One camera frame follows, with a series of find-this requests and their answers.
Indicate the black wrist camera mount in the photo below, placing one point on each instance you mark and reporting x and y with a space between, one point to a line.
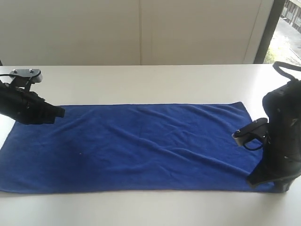
258 129
23 78

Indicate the blue microfibre towel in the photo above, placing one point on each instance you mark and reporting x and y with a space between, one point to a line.
97 148

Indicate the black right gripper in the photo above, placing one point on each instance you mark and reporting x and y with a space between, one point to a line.
282 155

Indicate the dark window frame post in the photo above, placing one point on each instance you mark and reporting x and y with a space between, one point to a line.
269 30

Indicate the green tree outside window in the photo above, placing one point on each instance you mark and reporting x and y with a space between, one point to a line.
271 55

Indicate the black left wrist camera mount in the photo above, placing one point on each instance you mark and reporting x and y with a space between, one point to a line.
23 78

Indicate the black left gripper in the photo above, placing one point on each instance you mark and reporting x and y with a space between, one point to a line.
25 106

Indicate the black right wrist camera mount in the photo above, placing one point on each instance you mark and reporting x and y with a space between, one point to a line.
258 129

